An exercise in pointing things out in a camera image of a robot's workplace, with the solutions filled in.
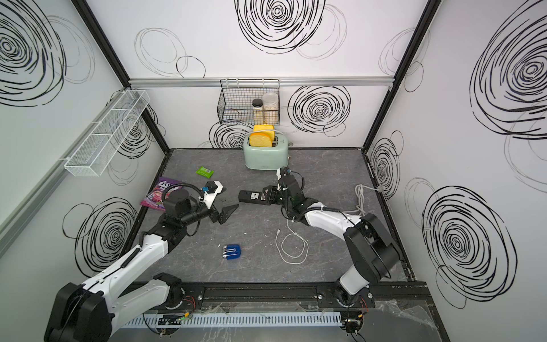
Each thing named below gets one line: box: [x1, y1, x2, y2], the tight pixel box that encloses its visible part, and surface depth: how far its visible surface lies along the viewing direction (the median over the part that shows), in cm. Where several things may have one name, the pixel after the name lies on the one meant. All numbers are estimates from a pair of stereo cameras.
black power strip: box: [237, 189, 271, 206], surface depth 101 cm
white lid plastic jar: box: [262, 91, 279, 126], surface depth 86 cm
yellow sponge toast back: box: [252, 124, 275, 137], surface depth 104 cm
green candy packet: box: [195, 166, 215, 179], surface depth 111 cm
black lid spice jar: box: [252, 98, 265, 126], surface depth 87 cm
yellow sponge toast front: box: [249, 132, 273, 148], surface depth 99 cm
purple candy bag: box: [139, 177, 184, 212], surface depth 98 cm
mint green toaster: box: [242, 133, 289, 171], surface depth 104 cm
